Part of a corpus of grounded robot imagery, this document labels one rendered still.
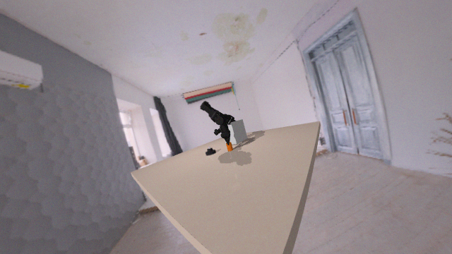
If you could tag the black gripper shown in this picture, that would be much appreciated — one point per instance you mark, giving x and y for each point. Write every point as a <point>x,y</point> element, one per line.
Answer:
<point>225,133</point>

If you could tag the orange knob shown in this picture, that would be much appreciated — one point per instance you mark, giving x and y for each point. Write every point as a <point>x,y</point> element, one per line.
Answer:
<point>229,147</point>

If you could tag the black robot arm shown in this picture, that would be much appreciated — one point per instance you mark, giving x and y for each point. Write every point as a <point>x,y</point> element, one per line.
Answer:
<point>216,116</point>

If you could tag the black round pedestal with silver shaft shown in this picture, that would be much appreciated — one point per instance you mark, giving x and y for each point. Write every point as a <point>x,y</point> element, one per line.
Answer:
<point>210,151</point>

